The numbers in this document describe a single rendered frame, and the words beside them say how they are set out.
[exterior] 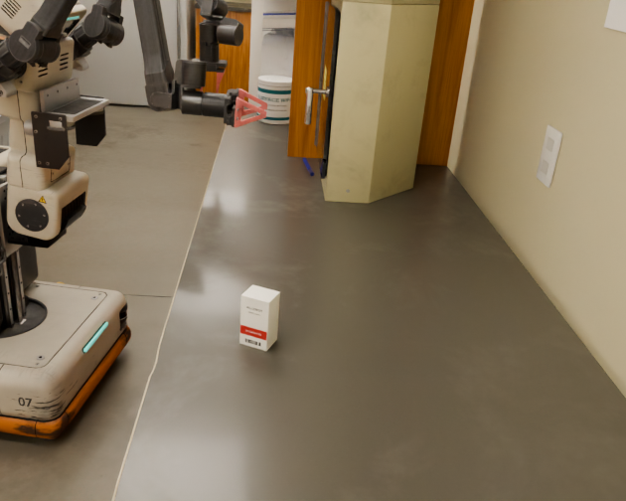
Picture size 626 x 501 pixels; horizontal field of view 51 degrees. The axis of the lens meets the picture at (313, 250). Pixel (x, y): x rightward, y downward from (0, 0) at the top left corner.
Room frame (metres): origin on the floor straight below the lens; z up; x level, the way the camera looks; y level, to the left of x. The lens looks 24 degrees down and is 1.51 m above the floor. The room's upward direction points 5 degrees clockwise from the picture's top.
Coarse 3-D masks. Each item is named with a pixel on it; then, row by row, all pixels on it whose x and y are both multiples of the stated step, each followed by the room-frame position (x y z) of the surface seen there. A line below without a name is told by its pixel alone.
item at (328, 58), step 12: (336, 12) 1.56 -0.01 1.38; (336, 24) 1.55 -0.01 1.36; (336, 36) 1.55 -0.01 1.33; (324, 48) 1.82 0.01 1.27; (324, 60) 1.79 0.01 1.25; (324, 72) 1.75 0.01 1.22; (324, 108) 1.64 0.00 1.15; (324, 120) 1.61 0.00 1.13; (324, 132) 1.58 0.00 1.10; (324, 144) 1.55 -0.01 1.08; (324, 156) 1.55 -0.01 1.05; (324, 168) 1.55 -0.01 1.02
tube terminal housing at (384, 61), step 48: (336, 0) 1.71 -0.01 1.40; (384, 0) 1.55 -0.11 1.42; (432, 0) 1.68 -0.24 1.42; (384, 48) 1.55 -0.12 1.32; (432, 48) 1.70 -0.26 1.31; (336, 96) 1.54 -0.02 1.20; (384, 96) 1.56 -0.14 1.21; (336, 144) 1.55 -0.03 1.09; (384, 144) 1.58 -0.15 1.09; (336, 192) 1.55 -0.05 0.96; (384, 192) 1.60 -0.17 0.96
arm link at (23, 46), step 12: (48, 0) 1.66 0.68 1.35; (60, 0) 1.65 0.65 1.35; (72, 0) 1.67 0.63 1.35; (48, 12) 1.66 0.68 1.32; (60, 12) 1.65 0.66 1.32; (36, 24) 1.65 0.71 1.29; (48, 24) 1.65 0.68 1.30; (60, 24) 1.67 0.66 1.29; (12, 36) 1.64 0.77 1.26; (24, 36) 1.63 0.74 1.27; (36, 36) 1.63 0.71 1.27; (48, 36) 1.65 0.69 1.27; (60, 36) 1.71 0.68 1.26; (12, 48) 1.64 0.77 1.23; (24, 48) 1.63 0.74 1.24; (36, 48) 1.62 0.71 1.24; (60, 48) 1.72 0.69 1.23; (24, 60) 1.62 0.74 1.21; (36, 60) 1.64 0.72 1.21
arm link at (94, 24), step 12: (108, 0) 2.10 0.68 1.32; (120, 0) 2.13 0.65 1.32; (96, 12) 2.07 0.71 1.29; (108, 12) 2.09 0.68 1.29; (120, 12) 2.13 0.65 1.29; (84, 24) 2.07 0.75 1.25; (96, 24) 2.06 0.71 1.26; (108, 24) 2.07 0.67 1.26; (120, 24) 2.14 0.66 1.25; (96, 36) 2.04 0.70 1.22; (120, 36) 2.12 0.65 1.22
